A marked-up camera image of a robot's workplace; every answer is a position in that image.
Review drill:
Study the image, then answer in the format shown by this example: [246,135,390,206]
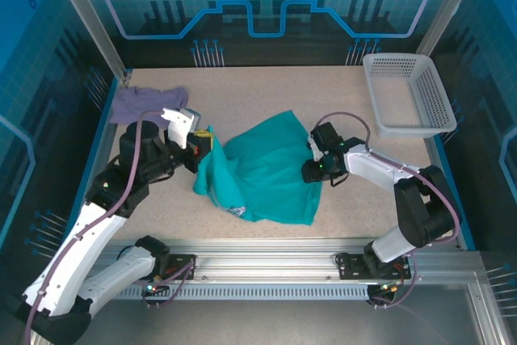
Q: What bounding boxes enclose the teal t-shirt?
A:
[191,109,324,227]

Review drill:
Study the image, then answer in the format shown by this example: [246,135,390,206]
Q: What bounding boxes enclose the folded purple t-shirt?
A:
[108,85,190,126]

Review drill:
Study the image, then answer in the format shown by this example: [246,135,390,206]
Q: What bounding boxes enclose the white perforated plastic basket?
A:
[362,53,459,139]

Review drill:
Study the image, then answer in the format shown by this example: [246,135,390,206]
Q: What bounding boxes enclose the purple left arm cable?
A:
[23,109,170,345]

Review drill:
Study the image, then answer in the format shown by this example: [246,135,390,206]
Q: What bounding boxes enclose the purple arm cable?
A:
[313,111,461,246]
[23,109,170,345]

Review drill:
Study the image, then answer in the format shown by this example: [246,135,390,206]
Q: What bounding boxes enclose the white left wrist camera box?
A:
[160,107,202,150]

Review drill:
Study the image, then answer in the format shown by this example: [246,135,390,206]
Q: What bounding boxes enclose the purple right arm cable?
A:
[313,111,461,246]

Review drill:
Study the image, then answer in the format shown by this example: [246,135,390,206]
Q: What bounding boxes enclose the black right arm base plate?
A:
[336,251,417,280]

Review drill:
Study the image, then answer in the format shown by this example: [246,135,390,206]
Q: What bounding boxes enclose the aluminium mounting rail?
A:
[54,238,484,281]

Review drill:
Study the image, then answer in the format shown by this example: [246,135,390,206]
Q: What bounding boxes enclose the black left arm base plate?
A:
[157,254,198,281]

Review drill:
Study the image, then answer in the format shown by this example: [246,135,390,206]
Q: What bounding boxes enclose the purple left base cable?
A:
[132,255,199,310]

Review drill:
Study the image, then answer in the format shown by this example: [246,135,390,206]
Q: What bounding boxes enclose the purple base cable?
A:
[132,255,199,310]
[368,251,416,310]

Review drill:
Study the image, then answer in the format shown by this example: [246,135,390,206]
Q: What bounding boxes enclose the aluminium frame post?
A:
[414,0,488,64]
[43,0,133,88]

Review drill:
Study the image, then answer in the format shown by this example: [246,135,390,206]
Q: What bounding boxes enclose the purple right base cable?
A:
[368,251,416,310]

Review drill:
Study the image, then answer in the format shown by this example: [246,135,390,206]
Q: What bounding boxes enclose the slotted grey cable duct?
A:
[116,283,385,301]

